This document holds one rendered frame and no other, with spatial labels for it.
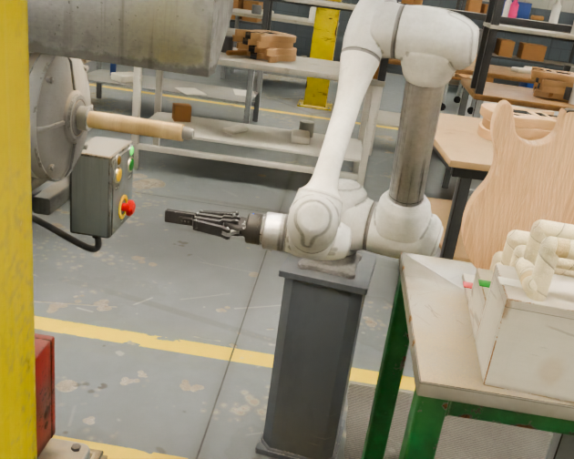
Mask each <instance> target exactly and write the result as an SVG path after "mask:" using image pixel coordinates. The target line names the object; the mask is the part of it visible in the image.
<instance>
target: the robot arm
mask: <svg viewBox="0 0 574 459"><path fill-rule="evenodd" d="M478 39H479V28H478V26H477V25H475V23H474V22H473V21H472V20H470V19H469V18H467V17H465V16H463V15H460V14H459V13H456V12H453V11H450V10H445V9H441V8H436V7H431V6H425V5H402V4H398V3H397V2H396V0H360V1H359V2H358V4H357V5H356V7H355V9H354V10H353V13H352V15H351V17H350V19H349V22H348V25H347V27H346V30H345V33H344V37H343V47H342V53H341V60H340V73H339V82H338V89H337V95H336V99H335V103H334V107H333V113H332V116H331V119H330V123H329V126H328V128H327V132H326V135H325V139H324V142H323V147H322V150H321V153H320V156H319V158H318V161H317V164H316V167H315V170H314V172H313V176H312V178H311V180H310V181H309V183H308V184H307V185H306V186H304V187H302V188H300V189H298V192H297V194H296V197H295V199H294V201H293V203H292V205H291V207H290V213H289V215H287V214H280V213H273V212H267V214H266V217H264V214H261V213H254V212H250V213H249V215H248V218H244V217H241V216H239V212H238V211H233V212H227V211H212V210H200V212H189V211H183V210H177V209H166V210H165V222H170V223H176V224H182V225H189V226H192V227H193V230H196V231H200V232H204V233H208V234H211V235H215V236H219V237H222V238H224V239H226V240H229V239H230V236H237V237H238V236H243V237H244V240H245V242H246V243H250V244H256V245H260V243H261V247H262V248H263V249H267V250H278V251H284V252H288V253H291V254H292V255H294V256H297V257H301V258H302V260H300V261H299V262H298V268H300V269H305V270H316V271H320V272H324V273H329V274H333V275H337V276H342V277H345V278H347V279H351V280H352V279H354V278H355V270H356V267H357V264H358V262H359V261H360V260H361V259H362V255H361V254H359V253H356V252H357V251H358V250H367V251H371V252H373V253H375V254H379V255H383V256H386V257H390V258H395V259H399V258H400V254H401V252H405V253H414V254H419V255H426V256H434V255H435V254H436V251H437V248H438V246H439V243H440V240H441V237H442V234H443V230H444V229H443V226H442V222H441V220H440V219H439V217H438V216H437V215H436V214H432V213H431V204H430V201H429V200H428V198H427V197H426V196H425V194H424V193H425V184H426V179H427V174H428V170H429V164H430V159H431V155H432V150H433V145H434V140H435V135H436V129H437V124H438V119H439V114H440V109H441V105H442V99H443V95H444V90H445V85H446V84H447V83H448V82H449V81H450V80H451V78H452V77H453V75H454V73H455V72H456V71H457V70H462V69H465V68H466V67H468V66H470V65H471V64H472V63H473V62H474V60H475V59H476V56H477V46H478ZM381 58H395V59H400V60H401V66H402V71H403V75H404V77H405V91H404V97H403V104H402V109H401V116H400V122H399V128H398V134H397V140H396V147H395V158H394V165H393V170H392V177H391V183H390V189H389V190H387V191H386V192H385V193H384V194H383V195H382V196H381V198H380V200H379V202H375V201H373V200H371V199H369V198H367V192H366V190H365V189H364V188H363V186H361V185H360V184H358V183H357V182H356V181H353V180H350V179H344V178H339V176H340V171H341V167H342V164H343V158H344V155H345V152H346V150H347V147H348V144H349V141H350V138H351V135H352V132H353V129H354V124H355V121H356V119H357V115H358V112H359V109H360V106H361V104H362V102H363V99H364V95H365V93H366V91H367V88H368V87H369V85H370V83H371V81H372V78H373V76H374V74H375V72H376V70H377V68H378V67H379V64H380V61H381Z"/></svg>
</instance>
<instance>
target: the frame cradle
mask: <svg viewBox="0 0 574 459"><path fill-rule="evenodd" d="M515 269H516V272H517V275H518V278H519V280H520V283H521V286H522V288H523V290H524V292H526V293H527V294H533V293H535V292H536V291H537V289H538V287H537V285H536V283H535V282H534V280H533V279H532V277H531V275H532V272H533V269H534V265H533V263H531V262H530V261H528V260H525V259H524V258H523V257H521V258H519V259H517V260H516V262H515Z"/></svg>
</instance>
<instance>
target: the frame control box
mask: <svg viewBox="0 0 574 459"><path fill-rule="evenodd" d="M86 144H87V145H88V147H87V150H85V149H83V151H82V153H81V156H80V158H79V161H78V163H77V164H76V166H75V168H74V169H73V171H72V172H71V173H70V232H72V233H76V234H83V235H88V236H92V238H94V239H95V246H92V245H89V244H87V243H85V242H83V241H81V240H79V239H77V238H75V237H73V236H71V235H70V234H68V233H66V232H65V231H63V230H61V229H60V228H58V227H56V226H54V225H53V224H51V223H49V222H47V221H46V220H44V219H41V218H39V217H38V216H36V215H34V214H32V221H33V222H34V223H36V224H38V225H40V226H42V227H44V228H45V229H47V230H50V231H51V232H53V233H55V234H56V235H57V236H59V237H61V238H63V239H64V240H67V241H69V242H71V243H72V244H74V245H76V246H78V247H79V248H81V249H83V250H87V251H90V252H97V251H98V250H100V248H101V244H102V241H101V238H106V239H108V238H110V237H111V236H112V235H113V234H114V233H115V231H116V230H117V229H118V228H119V227H120V226H121V225H122V224H123V223H124V222H125V221H126V220H127V219H128V218H129V216H127V214H126V211H122V210H121V206H122V203H128V201H129V200H130V199H132V183H133V169H132V170H129V163H130V160H131V159H132V158H133V159H134V152H133V154H132V156H131V157H130V156H129V155H128V149H129V146H130V145H133V142H132V141H128V140H122V139H115V138H104V137H98V136H96V137H94V138H91V139H90V140H89V141H88V142H86ZM133 147H134V145H133ZM117 154H120V156H121V163H120V165H119V167H117V166H116V157H117ZM120 168H121V170H122V176H121V180H120V181H117V174H118V170H119V169H120Z"/></svg>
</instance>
